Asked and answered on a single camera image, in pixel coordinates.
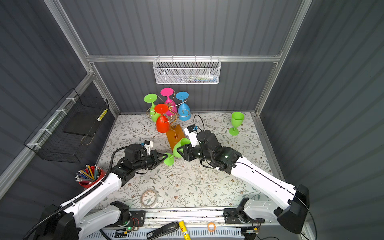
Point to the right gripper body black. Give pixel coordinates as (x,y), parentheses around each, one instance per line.
(191,151)

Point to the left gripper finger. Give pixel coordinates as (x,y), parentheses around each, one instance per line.
(158,165)
(162,156)

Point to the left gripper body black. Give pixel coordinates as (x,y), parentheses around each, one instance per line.
(156,157)

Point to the green wine glass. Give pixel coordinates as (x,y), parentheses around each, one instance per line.
(177,152)
(236,121)
(151,99)

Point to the red wine glass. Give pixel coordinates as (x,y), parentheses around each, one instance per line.
(162,122)

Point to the gold wire wine glass rack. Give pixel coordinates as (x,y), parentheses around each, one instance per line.
(175,133)

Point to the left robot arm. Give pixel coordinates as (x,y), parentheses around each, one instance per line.
(72,220)

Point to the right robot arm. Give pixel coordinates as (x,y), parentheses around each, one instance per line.
(290,204)

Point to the blue wine glass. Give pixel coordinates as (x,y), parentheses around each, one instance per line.
(183,109)

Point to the pink wine glass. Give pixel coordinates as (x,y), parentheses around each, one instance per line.
(169,92)

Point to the clear tape roll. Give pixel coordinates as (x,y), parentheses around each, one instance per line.
(149,198)

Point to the red pencil cup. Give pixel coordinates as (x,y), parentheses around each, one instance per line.
(89,176)

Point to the black stapler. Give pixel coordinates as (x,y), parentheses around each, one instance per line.
(162,231)

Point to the black wire wall basket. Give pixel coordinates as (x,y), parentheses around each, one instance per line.
(71,135)

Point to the white mesh wall basket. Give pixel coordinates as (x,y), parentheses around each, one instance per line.
(185,72)

